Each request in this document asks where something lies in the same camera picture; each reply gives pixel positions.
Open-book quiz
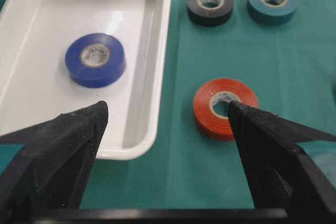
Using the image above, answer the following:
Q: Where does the dark teal tape roll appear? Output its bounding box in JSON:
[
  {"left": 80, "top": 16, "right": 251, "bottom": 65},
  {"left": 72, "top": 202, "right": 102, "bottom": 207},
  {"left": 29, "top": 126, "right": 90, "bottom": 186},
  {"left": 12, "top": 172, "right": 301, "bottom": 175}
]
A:
[{"left": 247, "top": 0, "right": 299, "bottom": 25}]

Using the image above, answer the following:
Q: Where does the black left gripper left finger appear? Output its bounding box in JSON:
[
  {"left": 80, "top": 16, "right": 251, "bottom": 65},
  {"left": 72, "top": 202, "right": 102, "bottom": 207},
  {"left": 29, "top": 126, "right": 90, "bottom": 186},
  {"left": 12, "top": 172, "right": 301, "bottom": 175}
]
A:
[{"left": 1, "top": 101, "right": 108, "bottom": 219}]

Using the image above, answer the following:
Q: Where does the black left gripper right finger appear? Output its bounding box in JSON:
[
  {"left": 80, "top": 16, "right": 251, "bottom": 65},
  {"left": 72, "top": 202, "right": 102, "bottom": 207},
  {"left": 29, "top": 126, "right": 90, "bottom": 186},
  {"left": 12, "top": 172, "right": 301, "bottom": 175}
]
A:
[{"left": 228, "top": 101, "right": 335, "bottom": 221}]

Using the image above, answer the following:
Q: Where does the blue tape roll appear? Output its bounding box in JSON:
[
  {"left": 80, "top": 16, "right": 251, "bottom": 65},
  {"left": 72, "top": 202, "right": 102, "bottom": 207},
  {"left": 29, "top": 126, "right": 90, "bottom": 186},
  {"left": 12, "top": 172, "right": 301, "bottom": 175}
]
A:
[{"left": 65, "top": 33, "right": 127, "bottom": 88}]

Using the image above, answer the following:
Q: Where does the black tape roll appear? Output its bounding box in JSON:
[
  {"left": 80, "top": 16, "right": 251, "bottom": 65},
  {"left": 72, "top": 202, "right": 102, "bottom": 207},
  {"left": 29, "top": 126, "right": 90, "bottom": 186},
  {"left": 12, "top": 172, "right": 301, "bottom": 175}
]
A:
[{"left": 187, "top": 0, "right": 234, "bottom": 26}]

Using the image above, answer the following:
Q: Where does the red tape roll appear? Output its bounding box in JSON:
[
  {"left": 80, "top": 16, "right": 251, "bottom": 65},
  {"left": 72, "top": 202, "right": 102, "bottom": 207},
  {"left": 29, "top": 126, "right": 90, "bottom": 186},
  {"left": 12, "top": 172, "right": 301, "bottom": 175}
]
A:
[{"left": 193, "top": 78, "right": 259, "bottom": 142}]

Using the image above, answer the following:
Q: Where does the white plastic tray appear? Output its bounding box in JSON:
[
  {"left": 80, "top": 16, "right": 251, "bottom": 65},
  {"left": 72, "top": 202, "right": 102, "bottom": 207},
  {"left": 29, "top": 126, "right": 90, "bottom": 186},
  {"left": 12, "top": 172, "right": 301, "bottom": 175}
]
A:
[{"left": 1, "top": 0, "right": 171, "bottom": 160}]

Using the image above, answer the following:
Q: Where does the white tape roll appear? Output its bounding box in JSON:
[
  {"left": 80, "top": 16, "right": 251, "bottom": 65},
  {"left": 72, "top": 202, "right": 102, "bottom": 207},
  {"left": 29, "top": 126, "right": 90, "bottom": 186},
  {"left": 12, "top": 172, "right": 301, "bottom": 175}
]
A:
[{"left": 330, "top": 74, "right": 336, "bottom": 99}]

